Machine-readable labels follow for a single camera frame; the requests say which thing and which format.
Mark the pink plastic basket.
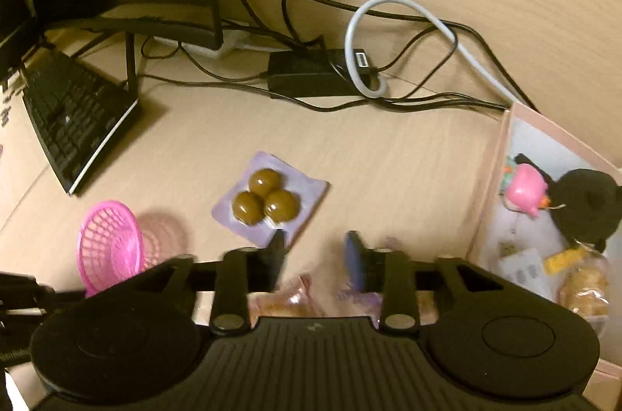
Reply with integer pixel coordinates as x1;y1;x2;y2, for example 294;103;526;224
78;200;147;298

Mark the pink cardboard box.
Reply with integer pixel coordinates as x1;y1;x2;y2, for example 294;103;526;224
464;103;622;392

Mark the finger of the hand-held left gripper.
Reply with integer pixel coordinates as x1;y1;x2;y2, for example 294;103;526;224
0;271;91;312

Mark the yellow toy brick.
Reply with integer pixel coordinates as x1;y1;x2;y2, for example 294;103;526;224
543;245;592;279

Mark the pink and green toy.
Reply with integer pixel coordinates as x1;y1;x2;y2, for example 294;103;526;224
502;162;553;218

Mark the black keyboard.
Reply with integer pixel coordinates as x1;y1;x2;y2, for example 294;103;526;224
21;49;143;197

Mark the black power adapter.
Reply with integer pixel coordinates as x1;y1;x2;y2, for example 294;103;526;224
267;48;376;98

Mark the black cable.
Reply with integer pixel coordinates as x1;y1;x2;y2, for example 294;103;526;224
138;37;508;115
282;0;460;74
374;20;538;113

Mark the white battery charger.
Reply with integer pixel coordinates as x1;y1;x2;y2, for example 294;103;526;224
500;247;556;296

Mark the white power strip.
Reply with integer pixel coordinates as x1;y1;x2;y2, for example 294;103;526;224
153;20;287;60

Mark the clear purple crinkly packet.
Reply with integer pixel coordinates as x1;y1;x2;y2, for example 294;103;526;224
337;237;438;327

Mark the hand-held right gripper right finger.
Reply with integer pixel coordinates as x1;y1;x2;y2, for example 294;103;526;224
342;230;493;333

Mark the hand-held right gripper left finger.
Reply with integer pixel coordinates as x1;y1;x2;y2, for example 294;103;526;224
131;229;288;336

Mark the black plush toy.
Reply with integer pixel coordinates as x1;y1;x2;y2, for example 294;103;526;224
515;153;622;255

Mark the grey cable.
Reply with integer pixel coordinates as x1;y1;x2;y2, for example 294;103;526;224
344;0;529;107

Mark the purple packet of brown balls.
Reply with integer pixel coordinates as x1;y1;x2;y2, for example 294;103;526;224
211;151;331;247

